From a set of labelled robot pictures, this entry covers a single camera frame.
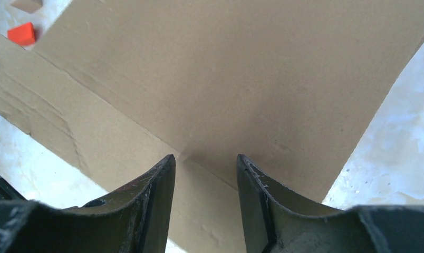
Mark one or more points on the wooden letter cube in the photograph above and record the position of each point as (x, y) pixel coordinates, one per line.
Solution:
(28, 6)

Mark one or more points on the orange rectangular block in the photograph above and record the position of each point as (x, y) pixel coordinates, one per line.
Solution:
(23, 35)

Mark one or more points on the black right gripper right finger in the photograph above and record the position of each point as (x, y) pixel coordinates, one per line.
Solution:
(277, 219)

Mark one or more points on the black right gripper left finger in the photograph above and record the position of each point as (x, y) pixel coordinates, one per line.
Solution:
(133, 218)

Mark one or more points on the large cardboard box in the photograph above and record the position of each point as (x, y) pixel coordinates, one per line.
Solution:
(114, 86)

